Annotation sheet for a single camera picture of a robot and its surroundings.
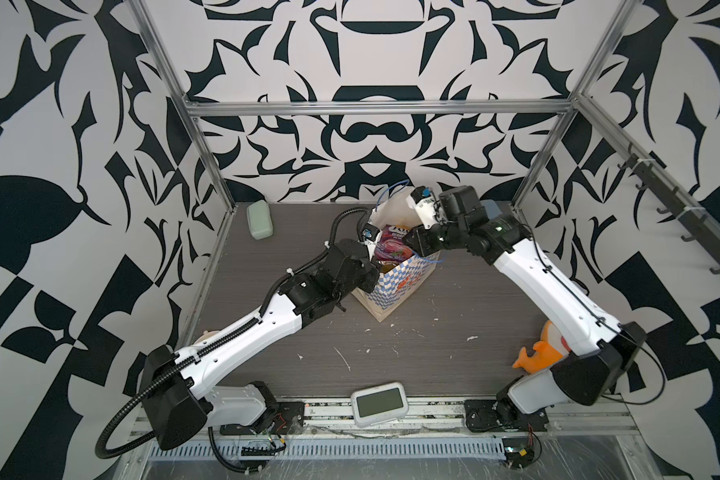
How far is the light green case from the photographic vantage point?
3.62 ft

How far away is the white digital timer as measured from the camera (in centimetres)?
73

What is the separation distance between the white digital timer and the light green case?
0.63 m
